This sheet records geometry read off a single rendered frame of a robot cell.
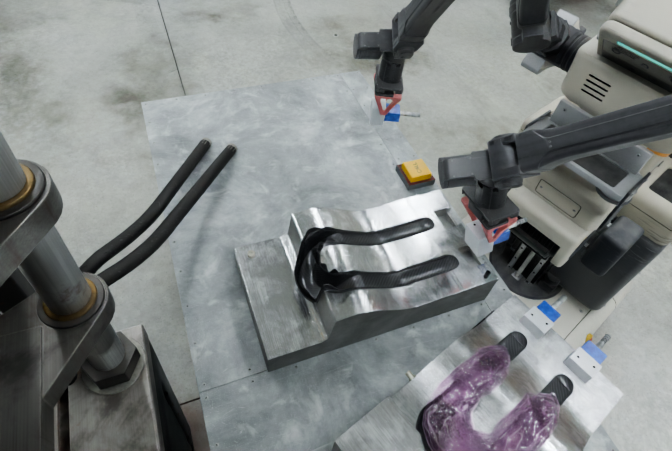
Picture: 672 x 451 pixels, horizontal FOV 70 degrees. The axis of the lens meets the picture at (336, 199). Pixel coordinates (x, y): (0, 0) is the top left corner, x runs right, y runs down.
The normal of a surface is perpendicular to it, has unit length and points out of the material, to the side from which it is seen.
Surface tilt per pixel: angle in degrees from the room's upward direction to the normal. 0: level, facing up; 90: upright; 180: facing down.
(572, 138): 69
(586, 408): 0
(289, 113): 0
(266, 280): 0
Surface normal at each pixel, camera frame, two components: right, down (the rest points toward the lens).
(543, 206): -0.01, -0.58
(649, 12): -0.43, -0.18
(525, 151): -0.80, 0.02
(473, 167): -0.13, -0.10
